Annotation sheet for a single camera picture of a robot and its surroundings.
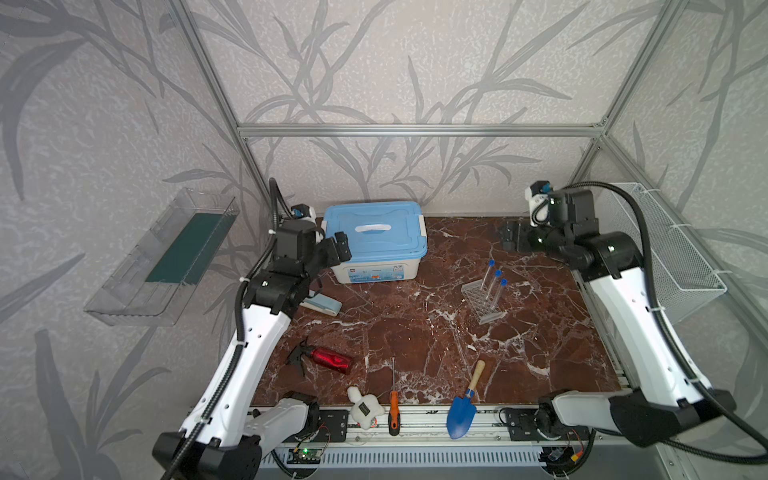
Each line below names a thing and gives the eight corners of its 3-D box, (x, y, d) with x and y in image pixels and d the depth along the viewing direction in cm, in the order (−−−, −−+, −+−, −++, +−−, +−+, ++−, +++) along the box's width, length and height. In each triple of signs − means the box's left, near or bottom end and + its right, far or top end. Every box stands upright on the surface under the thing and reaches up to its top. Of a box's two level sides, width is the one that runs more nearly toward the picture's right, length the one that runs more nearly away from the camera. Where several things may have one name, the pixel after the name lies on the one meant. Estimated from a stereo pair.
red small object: (311, 363, 86) (307, 357, 82) (317, 351, 88) (314, 345, 85) (347, 376, 83) (345, 371, 80) (353, 363, 86) (350, 358, 82)
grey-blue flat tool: (306, 307, 97) (302, 300, 93) (313, 296, 100) (309, 288, 96) (335, 318, 95) (333, 311, 91) (342, 307, 97) (340, 299, 94)
